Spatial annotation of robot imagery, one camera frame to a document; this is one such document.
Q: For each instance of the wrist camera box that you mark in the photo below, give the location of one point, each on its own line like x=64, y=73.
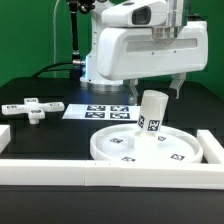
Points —
x=136, y=13

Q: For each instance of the white cross table base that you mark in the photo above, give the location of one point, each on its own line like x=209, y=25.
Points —
x=33, y=108

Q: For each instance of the white right fence bar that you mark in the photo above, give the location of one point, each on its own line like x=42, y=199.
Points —
x=212, y=149

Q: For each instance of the black camera stand pole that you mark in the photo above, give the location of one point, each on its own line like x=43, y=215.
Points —
x=74, y=7

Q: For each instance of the white marker sheet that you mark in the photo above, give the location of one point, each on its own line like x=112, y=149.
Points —
x=102, y=112

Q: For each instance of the white round table top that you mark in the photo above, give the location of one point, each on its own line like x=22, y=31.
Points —
x=127, y=143

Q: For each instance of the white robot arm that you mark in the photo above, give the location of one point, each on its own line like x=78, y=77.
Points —
x=177, y=18

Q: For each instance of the white front fence bar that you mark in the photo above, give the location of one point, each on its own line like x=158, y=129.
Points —
x=105, y=173

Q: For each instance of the white left fence bar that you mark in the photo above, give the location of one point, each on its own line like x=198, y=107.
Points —
x=5, y=136

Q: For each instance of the white fence bar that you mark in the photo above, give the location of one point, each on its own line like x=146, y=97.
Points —
x=212, y=149
x=105, y=173
x=5, y=136

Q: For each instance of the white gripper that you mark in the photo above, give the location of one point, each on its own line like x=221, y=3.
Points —
x=131, y=53

